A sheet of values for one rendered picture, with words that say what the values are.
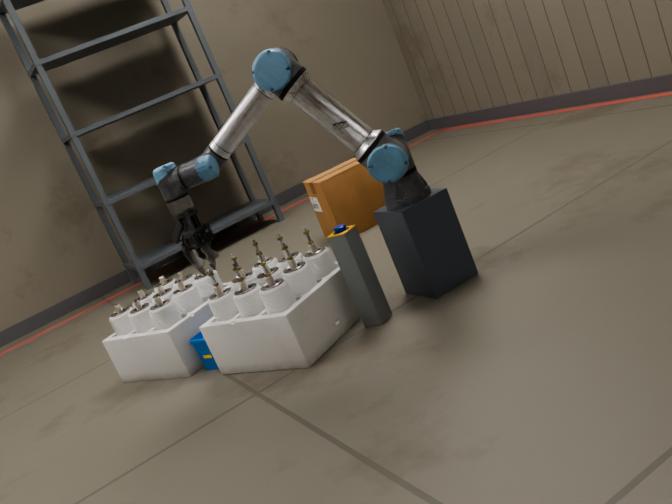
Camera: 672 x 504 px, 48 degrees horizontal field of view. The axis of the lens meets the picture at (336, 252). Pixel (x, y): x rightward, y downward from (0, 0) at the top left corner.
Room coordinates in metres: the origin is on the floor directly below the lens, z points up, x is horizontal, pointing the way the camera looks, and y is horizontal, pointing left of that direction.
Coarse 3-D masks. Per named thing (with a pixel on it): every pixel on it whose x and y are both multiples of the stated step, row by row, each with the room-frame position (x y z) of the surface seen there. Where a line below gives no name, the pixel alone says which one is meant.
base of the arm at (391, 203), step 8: (416, 168) 2.33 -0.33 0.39; (408, 176) 2.29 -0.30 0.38; (416, 176) 2.30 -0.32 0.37; (384, 184) 2.33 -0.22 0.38; (392, 184) 2.30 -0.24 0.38; (400, 184) 2.28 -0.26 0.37; (408, 184) 2.28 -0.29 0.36; (416, 184) 2.29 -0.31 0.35; (424, 184) 2.33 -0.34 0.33; (384, 192) 2.34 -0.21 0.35; (392, 192) 2.30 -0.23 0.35; (400, 192) 2.29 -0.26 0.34; (408, 192) 2.27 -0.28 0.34; (416, 192) 2.27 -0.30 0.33; (424, 192) 2.28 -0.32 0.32; (384, 200) 2.35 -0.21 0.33; (392, 200) 2.29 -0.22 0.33; (400, 200) 2.28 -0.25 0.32; (408, 200) 2.27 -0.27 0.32; (416, 200) 2.27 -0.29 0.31; (392, 208) 2.30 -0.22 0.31
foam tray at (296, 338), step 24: (336, 264) 2.42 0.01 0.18; (312, 288) 2.26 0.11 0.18; (336, 288) 2.30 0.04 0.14; (264, 312) 2.23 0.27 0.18; (288, 312) 2.12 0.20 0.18; (312, 312) 2.19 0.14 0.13; (336, 312) 2.27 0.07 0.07; (216, 336) 2.32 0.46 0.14; (240, 336) 2.25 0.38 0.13; (264, 336) 2.19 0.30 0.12; (288, 336) 2.12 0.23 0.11; (312, 336) 2.16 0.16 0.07; (336, 336) 2.23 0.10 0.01; (216, 360) 2.35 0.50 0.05; (240, 360) 2.28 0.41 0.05; (264, 360) 2.22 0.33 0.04; (288, 360) 2.15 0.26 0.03; (312, 360) 2.13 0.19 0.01
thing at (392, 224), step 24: (432, 192) 2.31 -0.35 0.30; (384, 216) 2.33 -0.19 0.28; (408, 216) 2.23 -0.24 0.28; (432, 216) 2.26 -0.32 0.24; (456, 216) 2.29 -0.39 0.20; (408, 240) 2.25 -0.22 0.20; (432, 240) 2.25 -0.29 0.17; (456, 240) 2.28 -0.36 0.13; (408, 264) 2.30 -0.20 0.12; (432, 264) 2.24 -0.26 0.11; (456, 264) 2.27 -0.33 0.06; (408, 288) 2.36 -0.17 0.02; (432, 288) 2.23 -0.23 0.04
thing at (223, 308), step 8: (224, 296) 2.33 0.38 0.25; (232, 296) 2.34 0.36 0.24; (216, 304) 2.32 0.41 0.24; (224, 304) 2.32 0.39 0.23; (232, 304) 2.33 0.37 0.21; (216, 312) 2.33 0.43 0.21; (224, 312) 2.32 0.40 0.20; (232, 312) 2.32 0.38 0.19; (216, 320) 2.35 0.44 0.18; (224, 320) 2.32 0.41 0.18
